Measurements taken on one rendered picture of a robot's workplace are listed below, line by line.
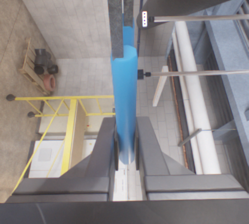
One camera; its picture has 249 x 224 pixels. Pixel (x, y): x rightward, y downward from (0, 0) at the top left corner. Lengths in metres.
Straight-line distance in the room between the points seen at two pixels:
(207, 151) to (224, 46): 2.00
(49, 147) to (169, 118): 2.84
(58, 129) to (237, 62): 3.86
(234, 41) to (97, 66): 3.41
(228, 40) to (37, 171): 4.54
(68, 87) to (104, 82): 1.00
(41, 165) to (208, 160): 3.11
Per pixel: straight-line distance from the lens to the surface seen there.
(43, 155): 4.18
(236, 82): 3.58
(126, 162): 0.16
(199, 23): 4.77
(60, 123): 4.34
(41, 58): 4.21
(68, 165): 2.84
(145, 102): 4.68
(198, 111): 3.33
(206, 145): 3.18
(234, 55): 3.94
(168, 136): 4.47
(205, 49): 5.19
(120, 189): 3.77
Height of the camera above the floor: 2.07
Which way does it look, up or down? 1 degrees down
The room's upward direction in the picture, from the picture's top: 89 degrees clockwise
